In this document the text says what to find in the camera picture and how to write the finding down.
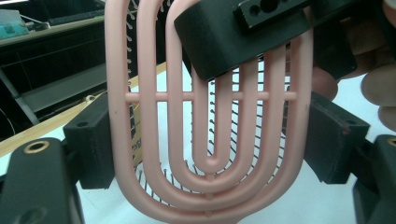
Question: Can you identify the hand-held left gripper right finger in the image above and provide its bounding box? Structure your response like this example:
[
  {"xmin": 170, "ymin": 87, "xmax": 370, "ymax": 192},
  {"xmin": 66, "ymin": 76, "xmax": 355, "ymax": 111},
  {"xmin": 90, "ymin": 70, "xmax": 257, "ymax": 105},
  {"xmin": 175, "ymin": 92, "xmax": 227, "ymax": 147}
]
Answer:
[{"xmin": 304, "ymin": 91, "xmax": 372, "ymax": 185}]

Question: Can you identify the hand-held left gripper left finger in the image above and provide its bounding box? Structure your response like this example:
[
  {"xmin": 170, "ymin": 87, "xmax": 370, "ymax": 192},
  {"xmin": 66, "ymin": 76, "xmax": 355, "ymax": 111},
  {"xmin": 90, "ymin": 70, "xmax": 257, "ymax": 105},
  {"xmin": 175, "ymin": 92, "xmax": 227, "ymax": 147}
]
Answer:
[{"xmin": 63, "ymin": 91, "xmax": 116, "ymax": 190}]

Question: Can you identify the pink hairbrush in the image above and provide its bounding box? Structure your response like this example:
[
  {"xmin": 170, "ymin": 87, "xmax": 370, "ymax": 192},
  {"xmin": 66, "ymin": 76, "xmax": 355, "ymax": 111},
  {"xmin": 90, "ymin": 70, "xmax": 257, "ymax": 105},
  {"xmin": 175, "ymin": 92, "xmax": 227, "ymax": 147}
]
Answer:
[{"xmin": 104, "ymin": 0, "xmax": 315, "ymax": 224}]

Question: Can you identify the teal box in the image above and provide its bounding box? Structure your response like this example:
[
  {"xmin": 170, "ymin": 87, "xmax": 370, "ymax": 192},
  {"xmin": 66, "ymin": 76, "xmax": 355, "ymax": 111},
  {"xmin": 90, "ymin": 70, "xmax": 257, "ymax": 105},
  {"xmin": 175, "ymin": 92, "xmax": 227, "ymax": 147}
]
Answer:
[{"xmin": 0, "ymin": 8, "xmax": 30, "ymax": 40}]

